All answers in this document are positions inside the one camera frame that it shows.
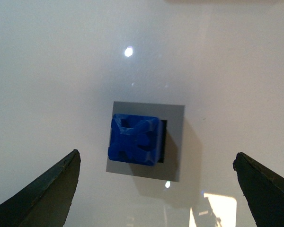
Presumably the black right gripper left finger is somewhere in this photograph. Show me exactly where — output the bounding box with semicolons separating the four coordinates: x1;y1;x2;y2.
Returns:
0;149;81;227

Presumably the gray square hollow base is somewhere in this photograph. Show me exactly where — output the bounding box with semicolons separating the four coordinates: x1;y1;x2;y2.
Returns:
106;101;185;182

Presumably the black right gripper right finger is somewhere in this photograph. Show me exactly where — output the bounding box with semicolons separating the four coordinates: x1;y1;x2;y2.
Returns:
233;152;284;227

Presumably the blue plastic part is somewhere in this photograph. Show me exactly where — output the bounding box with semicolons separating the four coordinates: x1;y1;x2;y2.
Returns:
108;113;163;166

